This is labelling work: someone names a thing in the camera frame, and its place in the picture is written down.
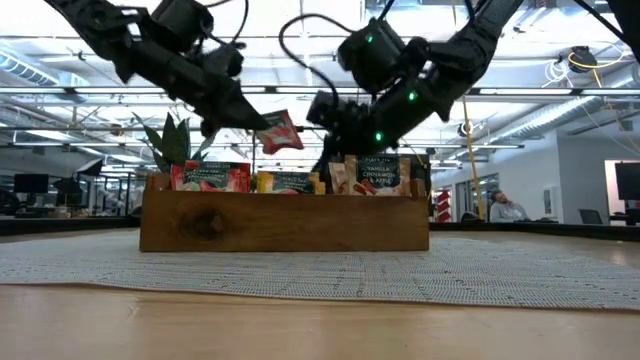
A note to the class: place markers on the black office chair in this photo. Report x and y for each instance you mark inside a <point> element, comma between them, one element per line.
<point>590,216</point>

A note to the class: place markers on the snake plant in white pot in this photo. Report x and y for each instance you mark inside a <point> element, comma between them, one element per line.
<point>172,142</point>

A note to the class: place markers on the grey woven mat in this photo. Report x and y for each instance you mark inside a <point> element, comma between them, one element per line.
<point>320,275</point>

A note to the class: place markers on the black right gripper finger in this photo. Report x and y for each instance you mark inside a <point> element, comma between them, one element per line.
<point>330,152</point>

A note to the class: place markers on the beige tea packet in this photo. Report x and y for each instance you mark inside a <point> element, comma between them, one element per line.
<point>339,179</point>
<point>380,172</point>

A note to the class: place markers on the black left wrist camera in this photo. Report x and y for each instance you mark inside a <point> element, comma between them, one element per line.
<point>182,22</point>

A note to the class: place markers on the person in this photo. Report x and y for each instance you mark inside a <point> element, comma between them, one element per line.
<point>505,210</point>

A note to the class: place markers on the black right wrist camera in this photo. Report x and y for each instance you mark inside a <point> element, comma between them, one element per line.
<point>370,55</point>

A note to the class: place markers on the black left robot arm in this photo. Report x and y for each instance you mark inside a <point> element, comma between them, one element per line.
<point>100,25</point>

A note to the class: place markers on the wooden three-compartment tray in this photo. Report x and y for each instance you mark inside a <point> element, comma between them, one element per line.
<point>285,220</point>

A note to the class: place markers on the red tea packet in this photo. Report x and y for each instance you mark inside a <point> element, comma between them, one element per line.
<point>215,175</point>
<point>282,135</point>
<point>176,179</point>

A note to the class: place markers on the orange tea packet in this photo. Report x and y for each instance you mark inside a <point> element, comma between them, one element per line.
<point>290,182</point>

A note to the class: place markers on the silver ventilation duct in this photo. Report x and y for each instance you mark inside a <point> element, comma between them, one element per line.
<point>550,117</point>

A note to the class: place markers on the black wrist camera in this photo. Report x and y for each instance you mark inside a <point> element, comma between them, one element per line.
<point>370,55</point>
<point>182,22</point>

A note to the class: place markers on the ceiling strip light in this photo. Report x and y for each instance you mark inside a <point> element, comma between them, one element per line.
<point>530,91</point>

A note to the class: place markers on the black aluminium table frame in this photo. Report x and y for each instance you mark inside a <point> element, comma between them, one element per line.
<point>65,225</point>

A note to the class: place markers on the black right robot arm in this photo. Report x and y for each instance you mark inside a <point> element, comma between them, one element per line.
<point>470,45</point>

